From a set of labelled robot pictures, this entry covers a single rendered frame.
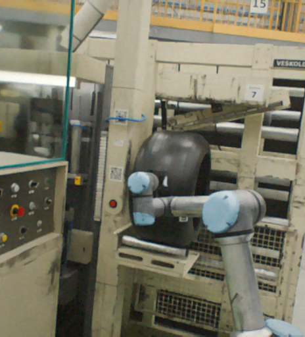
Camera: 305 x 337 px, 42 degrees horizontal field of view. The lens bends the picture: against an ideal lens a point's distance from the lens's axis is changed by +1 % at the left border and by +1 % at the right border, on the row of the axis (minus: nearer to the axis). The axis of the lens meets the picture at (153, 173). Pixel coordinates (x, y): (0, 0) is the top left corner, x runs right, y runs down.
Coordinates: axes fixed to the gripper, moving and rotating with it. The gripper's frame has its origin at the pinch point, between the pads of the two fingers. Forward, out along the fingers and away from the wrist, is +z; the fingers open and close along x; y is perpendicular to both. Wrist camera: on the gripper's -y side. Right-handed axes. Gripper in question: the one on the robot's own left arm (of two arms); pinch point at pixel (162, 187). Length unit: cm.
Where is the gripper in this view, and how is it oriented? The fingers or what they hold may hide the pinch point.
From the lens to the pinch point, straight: 176.3
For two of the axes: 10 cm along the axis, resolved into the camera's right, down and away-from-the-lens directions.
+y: 1.4, -9.9, -0.2
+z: 3.0, 0.2, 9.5
